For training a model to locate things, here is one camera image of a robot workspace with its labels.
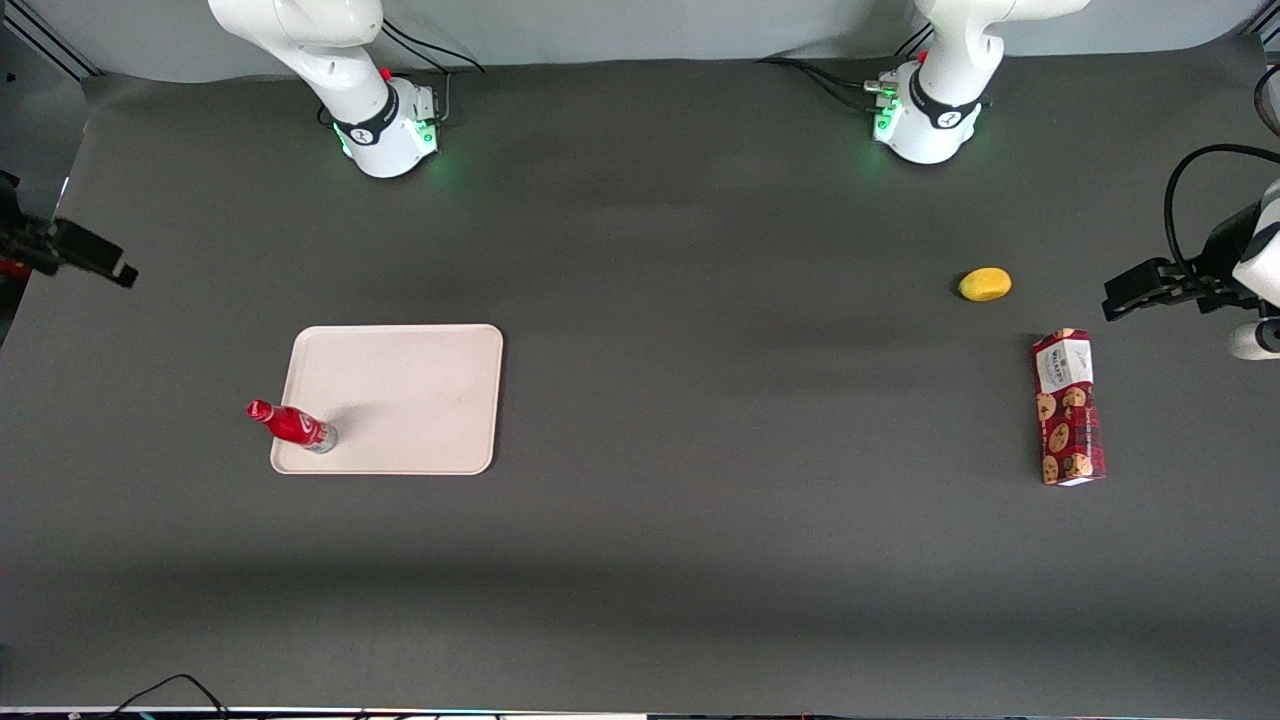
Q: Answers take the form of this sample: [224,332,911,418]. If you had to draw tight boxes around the black left arm base cable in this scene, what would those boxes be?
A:
[757,22,936,116]

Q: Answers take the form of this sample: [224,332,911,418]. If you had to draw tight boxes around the yellow lemon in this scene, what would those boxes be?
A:
[958,267,1013,303]

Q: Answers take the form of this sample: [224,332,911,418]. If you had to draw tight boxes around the beige plastic tray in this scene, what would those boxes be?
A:
[270,324,504,476]

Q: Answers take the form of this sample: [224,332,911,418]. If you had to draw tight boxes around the black arm base cable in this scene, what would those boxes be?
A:
[318,14,487,129]
[757,22,936,116]

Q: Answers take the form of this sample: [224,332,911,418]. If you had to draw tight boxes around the black right arm base cable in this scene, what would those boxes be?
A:
[318,14,487,129]

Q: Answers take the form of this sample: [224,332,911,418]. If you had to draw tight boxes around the black cable at table edge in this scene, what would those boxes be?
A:
[100,673,233,720]

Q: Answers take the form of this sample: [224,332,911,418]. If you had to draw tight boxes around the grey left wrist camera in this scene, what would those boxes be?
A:
[1228,318,1280,362]

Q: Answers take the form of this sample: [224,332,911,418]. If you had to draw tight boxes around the red cookie box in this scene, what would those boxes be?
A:
[1032,328,1108,487]

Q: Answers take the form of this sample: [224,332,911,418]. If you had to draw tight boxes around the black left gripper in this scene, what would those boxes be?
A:
[1103,200,1264,322]

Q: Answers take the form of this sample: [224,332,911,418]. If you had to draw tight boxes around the black looped wrist cable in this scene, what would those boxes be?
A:
[1163,144,1280,286]

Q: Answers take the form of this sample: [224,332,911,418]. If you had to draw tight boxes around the red coke bottle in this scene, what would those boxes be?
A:
[246,399,339,455]

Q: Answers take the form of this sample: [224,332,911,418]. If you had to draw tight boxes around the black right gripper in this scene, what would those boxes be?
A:
[0,170,140,290]

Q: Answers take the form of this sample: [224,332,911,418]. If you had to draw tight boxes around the black thin curved cable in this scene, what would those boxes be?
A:
[1253,64,1280,142]

